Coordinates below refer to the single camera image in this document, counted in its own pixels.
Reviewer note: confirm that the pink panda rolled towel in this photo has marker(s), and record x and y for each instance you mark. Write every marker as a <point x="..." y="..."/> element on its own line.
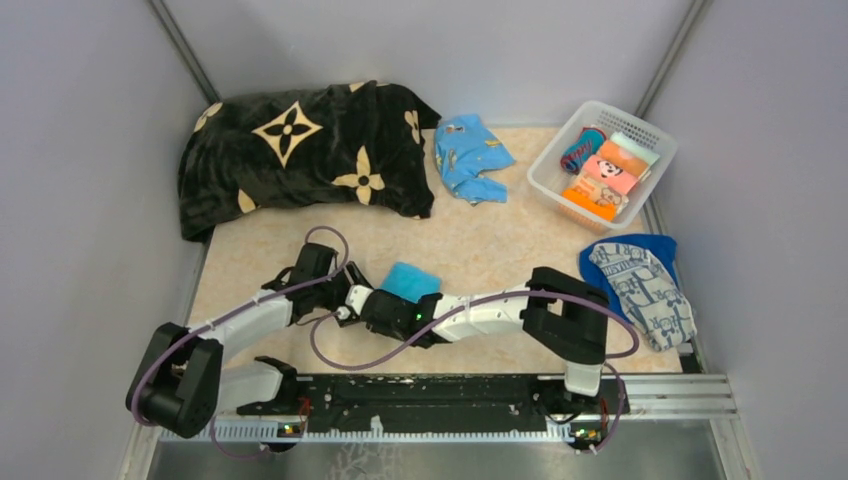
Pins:
<point x="610" y="175"/>

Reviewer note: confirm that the striped rolled towel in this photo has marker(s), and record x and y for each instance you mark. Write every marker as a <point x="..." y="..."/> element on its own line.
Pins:
<point x="587" y="144"/>

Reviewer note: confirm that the black blanket with beige flowers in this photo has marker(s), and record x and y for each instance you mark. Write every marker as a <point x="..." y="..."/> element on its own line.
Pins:
<point x="346" y="143"/>

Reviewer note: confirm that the white blue printed towel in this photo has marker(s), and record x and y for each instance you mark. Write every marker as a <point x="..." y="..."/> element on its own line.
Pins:
<point x="665" y="324"/>

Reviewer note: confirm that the white plastic basket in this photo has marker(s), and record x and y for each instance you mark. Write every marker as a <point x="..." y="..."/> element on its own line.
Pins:
<point x="548" y="179"/>

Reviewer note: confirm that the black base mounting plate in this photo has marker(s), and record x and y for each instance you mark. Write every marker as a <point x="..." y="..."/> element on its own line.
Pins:
<point x="437" y="404"/>

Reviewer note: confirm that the light blue patterned cloth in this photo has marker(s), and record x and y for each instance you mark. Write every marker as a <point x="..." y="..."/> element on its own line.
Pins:
<point x="465" y="149"/>

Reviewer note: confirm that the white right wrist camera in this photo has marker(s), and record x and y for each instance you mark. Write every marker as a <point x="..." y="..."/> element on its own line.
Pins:
<point x="349" y="313"/>

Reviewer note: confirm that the dark blue towel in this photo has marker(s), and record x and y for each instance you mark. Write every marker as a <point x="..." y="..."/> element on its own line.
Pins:
<point x="634" y="270"/>

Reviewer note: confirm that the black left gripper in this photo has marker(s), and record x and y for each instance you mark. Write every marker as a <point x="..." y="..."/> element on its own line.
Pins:
<point x="340" y="275"/>

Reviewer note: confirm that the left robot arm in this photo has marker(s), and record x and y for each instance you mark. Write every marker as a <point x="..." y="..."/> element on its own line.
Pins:
<point x="183" y="381"/>

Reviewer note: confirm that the bright blue terry towel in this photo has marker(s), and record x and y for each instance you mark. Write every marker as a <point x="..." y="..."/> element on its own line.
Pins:
<point x="410" y="282"/>

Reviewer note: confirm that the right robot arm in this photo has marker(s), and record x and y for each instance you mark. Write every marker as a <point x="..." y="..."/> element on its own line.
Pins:
<point x="553" y="308"/>

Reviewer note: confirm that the orange bear rolled towel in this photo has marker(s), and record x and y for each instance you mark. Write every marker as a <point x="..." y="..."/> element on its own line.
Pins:
<point x="595" y="197"/>

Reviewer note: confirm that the mint green rolled towel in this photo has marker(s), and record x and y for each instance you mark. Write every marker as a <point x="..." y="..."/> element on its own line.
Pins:
<point x="645" y="154"/>

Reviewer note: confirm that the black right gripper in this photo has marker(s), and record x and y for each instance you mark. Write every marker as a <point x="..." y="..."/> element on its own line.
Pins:
<point x="374" y="327"/>

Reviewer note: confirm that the aluminium frame rail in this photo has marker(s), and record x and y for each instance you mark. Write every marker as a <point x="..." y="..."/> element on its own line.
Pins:
<point x="652" y="397"/>

